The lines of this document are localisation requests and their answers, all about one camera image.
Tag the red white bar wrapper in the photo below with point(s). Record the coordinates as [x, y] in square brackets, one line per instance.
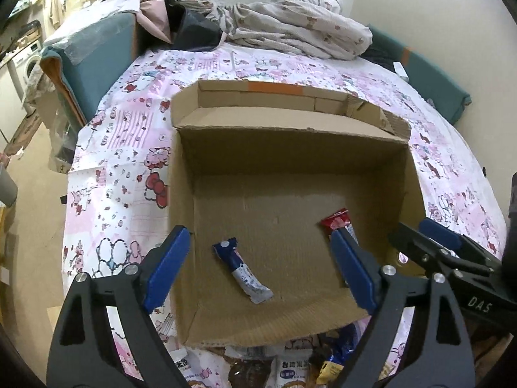
[338, 220]

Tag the black plastic bag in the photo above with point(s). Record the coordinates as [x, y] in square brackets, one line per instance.
[177, 26]

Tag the teal side cushion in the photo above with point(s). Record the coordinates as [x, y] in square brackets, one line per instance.
[85, 65]

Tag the grey trash bin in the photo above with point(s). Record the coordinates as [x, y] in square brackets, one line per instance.
[8, 188]

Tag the white rice cake packet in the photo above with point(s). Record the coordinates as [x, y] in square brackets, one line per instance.
[191, 368]
[290, 370]

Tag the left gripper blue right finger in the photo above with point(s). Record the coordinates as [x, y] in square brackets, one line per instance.
[359, 269]

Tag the white washing machine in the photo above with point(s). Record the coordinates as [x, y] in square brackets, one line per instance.
[21, 65]

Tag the blue snack bag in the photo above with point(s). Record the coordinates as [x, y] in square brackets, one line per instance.
[340, 344]

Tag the cardboard box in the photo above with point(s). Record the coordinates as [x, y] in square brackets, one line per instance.
[265, 162]

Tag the dark chocolate snack packet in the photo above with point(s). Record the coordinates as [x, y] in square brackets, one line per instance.
[249, 373]

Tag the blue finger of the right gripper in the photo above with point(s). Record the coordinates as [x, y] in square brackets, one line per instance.
[442, 235]

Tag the yellow gold snack packet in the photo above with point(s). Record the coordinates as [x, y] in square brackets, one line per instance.
[329, 372]

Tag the pink cartoon bed sheet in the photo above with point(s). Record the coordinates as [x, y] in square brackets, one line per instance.
[118, 201]

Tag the blue white small sachet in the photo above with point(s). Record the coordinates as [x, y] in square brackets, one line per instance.
[227, 252]

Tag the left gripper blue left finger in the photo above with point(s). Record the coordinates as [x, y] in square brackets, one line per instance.
[161, 265]

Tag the teal headboard cushion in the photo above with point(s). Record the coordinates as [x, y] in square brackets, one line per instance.
[430, 81]

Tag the crumpled floral blanket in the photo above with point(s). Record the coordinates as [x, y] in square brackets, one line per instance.
[315, 28]

